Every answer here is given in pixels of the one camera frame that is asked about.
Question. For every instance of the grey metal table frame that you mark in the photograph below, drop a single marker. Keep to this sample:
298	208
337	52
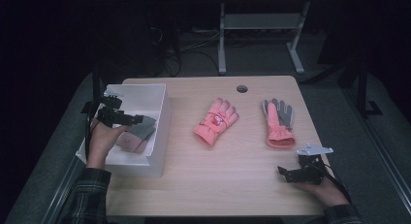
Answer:
261	22

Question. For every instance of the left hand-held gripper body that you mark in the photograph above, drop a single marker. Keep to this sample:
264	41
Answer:
111	112

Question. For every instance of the pink ski glove grey palm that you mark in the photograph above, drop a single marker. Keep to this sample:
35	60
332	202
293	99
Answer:
278	127

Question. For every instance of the person's left hand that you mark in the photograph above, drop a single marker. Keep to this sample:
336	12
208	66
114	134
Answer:
101	143

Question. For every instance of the person's right hand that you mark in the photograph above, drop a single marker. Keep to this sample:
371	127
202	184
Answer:
326	191

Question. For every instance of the aluminium floor rail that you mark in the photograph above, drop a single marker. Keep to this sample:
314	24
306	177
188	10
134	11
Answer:
381	153
61	191

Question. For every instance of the black metal stand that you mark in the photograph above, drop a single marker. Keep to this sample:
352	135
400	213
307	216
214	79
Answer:
363	94
95	88

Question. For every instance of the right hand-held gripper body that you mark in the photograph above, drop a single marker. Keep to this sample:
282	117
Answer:
311	170

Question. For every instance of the white cardboard box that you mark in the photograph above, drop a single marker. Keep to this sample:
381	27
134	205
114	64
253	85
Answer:
155	159

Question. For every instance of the pink ski glove with print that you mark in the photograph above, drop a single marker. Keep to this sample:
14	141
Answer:
214	122

